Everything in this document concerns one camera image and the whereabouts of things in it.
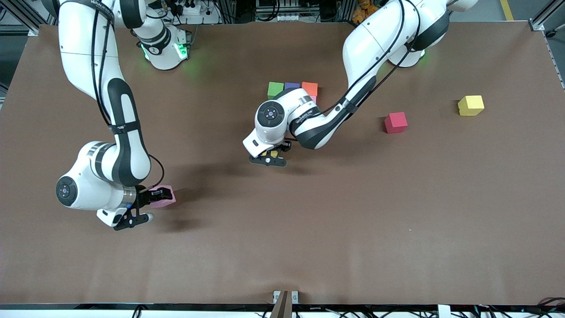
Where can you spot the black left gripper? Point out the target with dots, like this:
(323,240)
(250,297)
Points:
(285,146)

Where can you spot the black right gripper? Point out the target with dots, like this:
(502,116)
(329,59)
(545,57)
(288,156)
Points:
(142,197)

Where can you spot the pink foam cube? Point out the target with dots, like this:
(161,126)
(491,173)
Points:
(313,99)
(165,203)

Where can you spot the green foam cube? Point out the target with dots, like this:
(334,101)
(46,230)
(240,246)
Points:
(274,89)

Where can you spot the purple foam cube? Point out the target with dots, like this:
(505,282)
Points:
(292,85)

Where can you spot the orange foam cube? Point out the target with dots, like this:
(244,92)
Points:
(310,88)

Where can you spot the red foam cube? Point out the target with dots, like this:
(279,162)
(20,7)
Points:
(396,122)

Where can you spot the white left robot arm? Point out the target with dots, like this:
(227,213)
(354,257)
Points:
(309,123)

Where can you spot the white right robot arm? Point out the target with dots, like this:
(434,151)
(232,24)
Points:
(88,181)

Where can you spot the brown table mat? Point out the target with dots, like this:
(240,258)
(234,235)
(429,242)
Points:
(282,243)

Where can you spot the black equipment rack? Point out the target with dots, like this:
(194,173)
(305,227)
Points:
(318,9)

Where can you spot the white power strip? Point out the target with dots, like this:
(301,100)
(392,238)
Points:
(207,18)

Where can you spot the orange object pile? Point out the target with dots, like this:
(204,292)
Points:
(363,11)

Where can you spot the grey camera mounting post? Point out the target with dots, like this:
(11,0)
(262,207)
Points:
(282,307)

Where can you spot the aluminium frame profile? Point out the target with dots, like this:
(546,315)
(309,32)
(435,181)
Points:
(20,17)
(545,15)

